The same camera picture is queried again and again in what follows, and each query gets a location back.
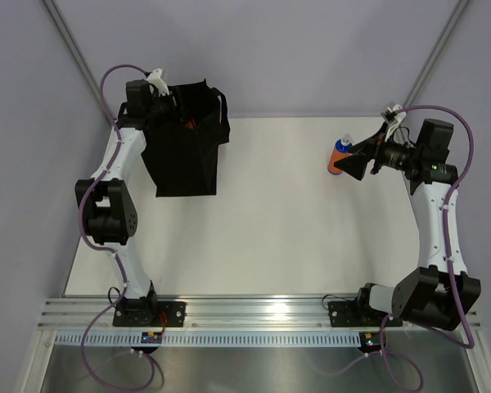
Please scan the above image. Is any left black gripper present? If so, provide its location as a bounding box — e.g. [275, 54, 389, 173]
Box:
[145, 87, 196, 126]

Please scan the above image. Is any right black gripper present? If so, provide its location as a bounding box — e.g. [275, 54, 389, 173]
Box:
[335, 122, 422, 182]

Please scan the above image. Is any black canvas bag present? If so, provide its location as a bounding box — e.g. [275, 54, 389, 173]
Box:
[142, 80, 231, 197]

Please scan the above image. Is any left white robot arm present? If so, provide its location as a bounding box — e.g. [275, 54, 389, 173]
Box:
[74, 79, 186, 329]

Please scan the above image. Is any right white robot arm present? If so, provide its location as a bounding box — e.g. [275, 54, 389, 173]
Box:
[329, 119, 481, 331]

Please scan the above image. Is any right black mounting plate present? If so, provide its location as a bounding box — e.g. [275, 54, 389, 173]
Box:
[327, 300, 385, 328]

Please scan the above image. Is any black mounting plate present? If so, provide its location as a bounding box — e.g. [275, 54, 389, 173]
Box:
[327, 300, 385, 328]
[112, 301, 187, 328]

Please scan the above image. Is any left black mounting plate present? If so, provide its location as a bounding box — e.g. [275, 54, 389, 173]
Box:
[112, 301, 187, 328]

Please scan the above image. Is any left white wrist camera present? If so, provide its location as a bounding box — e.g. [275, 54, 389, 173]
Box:
[146, 68, 170, 96]

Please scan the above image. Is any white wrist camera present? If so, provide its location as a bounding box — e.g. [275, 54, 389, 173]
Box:
[381, 102, 407, 142]
[146, 68, 170, 96]

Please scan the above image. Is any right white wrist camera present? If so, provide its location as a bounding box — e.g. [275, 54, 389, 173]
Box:
[381, 102, 407, 142]

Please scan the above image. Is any right side aluminium rail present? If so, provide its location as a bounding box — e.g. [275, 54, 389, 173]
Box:
[385, 116, 459, 298]

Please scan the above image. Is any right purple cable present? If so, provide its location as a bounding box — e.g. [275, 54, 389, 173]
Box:
[302, 105, 475, 389]

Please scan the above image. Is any left aluminium frame post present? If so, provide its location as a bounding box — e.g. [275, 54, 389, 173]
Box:
[40, 0, 108, 120]

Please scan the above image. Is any aluminium frame post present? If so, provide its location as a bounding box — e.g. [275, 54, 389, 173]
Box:
[40, 0, 108, 120]
[399, 0, 473, 106]

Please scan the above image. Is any right aluminium frame post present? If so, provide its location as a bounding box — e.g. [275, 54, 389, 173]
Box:
[399, 0, 473, 106]

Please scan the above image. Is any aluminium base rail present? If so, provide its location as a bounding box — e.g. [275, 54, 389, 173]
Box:
[37, 295, 331, 332]

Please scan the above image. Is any white slotted cable duct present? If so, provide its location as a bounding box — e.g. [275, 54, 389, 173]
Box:
[55, 331, 361, 348]

